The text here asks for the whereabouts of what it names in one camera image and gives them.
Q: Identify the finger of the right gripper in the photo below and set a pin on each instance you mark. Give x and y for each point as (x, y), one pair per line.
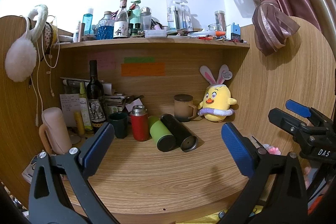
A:
(287, 122)
(301, 110)

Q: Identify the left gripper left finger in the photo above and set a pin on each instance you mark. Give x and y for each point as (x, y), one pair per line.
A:
(48, 199)

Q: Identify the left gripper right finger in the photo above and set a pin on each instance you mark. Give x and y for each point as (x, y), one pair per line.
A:
(287, 200)

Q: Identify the black thermos tumbler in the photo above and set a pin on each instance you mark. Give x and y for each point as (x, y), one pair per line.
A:
(185, 139)

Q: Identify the dark green cup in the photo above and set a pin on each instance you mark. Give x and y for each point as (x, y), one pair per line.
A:
(119, 122)

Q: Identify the yellow chick plush toy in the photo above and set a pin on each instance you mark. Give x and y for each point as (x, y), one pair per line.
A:
(217, 100)

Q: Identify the blue pencil sharpener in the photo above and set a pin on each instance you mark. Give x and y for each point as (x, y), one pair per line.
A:
(233, 32)

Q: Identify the brown ceramic lidded mug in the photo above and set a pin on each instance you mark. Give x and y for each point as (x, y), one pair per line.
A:
(184, 108)

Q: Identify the dark wine bottle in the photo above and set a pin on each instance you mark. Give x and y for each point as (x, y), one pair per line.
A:
(95, 96)

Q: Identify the red thermos bottle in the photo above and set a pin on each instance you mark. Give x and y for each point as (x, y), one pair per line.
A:
(139, 123)

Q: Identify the green thermos tumbler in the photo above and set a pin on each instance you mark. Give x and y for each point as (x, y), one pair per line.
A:
(163, 138)

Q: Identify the white fluffy earmuffs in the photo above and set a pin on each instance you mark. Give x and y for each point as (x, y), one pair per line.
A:
(21, 58)

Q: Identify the pink sticky note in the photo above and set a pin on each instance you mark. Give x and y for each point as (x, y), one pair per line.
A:
(105, 60)

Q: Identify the orange sticky note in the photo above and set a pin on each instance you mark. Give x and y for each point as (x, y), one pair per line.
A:
(142, 69)

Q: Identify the green sticky note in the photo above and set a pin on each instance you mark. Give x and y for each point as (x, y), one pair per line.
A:
(135, 59)

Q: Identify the wooden shelf board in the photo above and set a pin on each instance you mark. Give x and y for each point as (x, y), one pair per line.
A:
(170, 41)

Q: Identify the blue patterned glass bottle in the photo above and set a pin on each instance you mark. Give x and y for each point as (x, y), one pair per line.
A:
(105, 27)

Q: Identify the light blue lotion bottle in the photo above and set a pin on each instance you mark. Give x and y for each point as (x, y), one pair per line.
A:
(87, 20)

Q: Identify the clear liquor bottle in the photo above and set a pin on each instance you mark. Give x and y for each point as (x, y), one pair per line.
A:
(121, 22)

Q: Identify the teal spray bottle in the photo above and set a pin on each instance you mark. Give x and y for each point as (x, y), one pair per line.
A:
(135, 13)

